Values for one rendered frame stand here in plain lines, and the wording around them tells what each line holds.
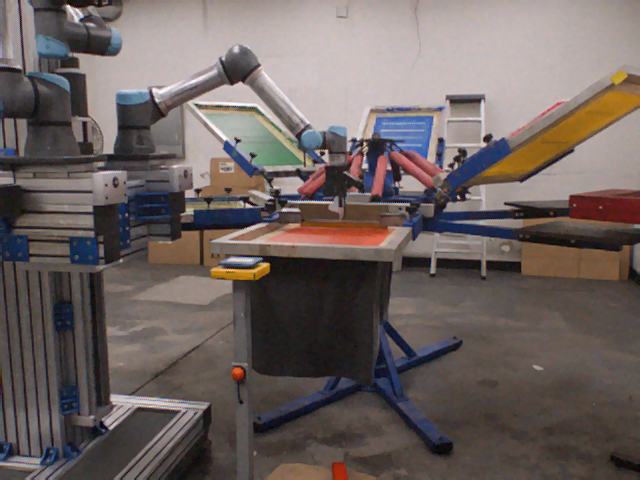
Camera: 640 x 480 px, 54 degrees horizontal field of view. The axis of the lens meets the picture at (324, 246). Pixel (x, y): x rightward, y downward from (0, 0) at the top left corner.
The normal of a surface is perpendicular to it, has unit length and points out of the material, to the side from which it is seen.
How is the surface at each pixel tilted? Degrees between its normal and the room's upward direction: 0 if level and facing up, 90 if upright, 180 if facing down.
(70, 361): 90
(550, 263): 75
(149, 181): 90
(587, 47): 90
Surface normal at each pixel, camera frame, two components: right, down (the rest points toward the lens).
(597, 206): -0.69, 0.12
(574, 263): -0.23, -0.10
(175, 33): -0.24, 0.16
